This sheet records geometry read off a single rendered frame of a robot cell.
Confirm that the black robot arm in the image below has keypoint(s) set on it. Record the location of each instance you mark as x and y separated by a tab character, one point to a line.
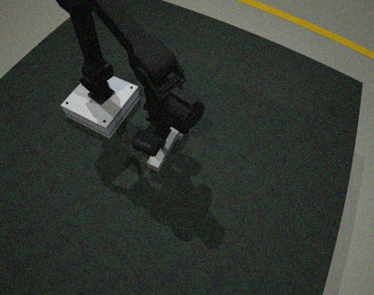
148	57

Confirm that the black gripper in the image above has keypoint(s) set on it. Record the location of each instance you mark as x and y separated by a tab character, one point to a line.
149	141

